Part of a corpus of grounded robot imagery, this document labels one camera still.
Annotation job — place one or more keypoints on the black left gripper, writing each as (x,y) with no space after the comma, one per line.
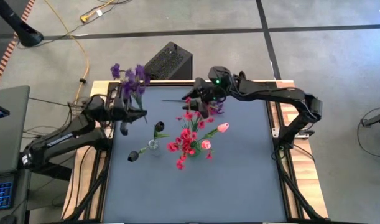
(116,110)

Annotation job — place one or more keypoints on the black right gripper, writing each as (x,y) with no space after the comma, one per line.
(216,88)

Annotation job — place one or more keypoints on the red artificial flower bunch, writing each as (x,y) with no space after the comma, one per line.
(189,116)
(185,140)

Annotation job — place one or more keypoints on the black artificial tulip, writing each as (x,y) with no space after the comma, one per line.
(159,126)
(133,156)

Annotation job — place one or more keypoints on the clear ribbed glass vase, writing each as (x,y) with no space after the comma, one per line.
(154,147)

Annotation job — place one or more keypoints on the pink artificial tulip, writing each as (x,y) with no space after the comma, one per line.
(223,127)

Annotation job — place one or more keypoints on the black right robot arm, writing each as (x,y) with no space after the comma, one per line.
(270,91)

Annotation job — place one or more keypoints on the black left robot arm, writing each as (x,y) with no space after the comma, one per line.
(62,140)

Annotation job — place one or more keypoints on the green patterned glass vase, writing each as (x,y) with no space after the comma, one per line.
(195,152)

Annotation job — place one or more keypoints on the black perforated box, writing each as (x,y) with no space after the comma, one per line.
(169,60)

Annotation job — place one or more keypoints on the blue-grey table mat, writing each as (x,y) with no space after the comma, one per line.
(208,193)

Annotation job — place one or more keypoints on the black stand pole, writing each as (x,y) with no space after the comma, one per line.
(25,32)

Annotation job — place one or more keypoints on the hazard striped floor mat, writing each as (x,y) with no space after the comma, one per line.
(6,59)

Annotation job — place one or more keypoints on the laptop with blue backlit keyboard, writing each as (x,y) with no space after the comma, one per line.
(1,193)

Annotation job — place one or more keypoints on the grey stand leg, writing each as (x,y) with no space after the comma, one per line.
(376,119)

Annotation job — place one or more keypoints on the black aluminium table frame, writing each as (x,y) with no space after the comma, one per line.
(98,186)

